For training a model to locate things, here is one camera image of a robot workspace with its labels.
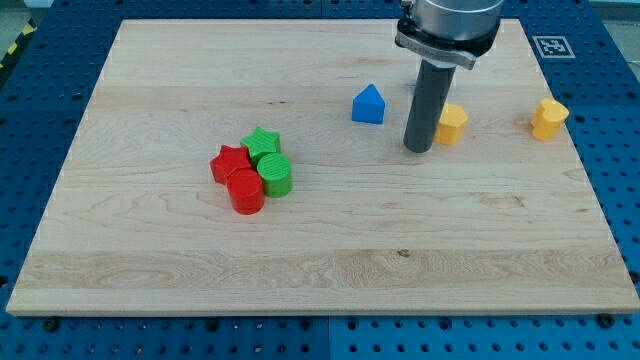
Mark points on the green star block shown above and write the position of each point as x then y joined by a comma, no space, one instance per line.
261,143

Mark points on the red star block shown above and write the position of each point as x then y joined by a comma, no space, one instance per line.
228,161

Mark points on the wooden board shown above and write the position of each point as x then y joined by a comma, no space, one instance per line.
497,224

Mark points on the black yellow hazard tape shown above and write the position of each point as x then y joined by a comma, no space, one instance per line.
17,48

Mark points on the white fiducial marker tag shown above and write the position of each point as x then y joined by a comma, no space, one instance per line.
553,47

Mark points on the blue pentagon house block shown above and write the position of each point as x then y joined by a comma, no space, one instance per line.
368,106

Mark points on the green cylinder block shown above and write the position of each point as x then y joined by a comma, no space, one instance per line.
276,172

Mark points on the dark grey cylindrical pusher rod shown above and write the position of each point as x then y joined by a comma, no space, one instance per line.
430,94

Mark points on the red cylinder block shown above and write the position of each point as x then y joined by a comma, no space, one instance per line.
245,188

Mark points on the yellow heart block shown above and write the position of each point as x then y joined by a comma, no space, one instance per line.
548,119

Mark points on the yellow hexagon block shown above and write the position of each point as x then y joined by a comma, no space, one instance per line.
452,124

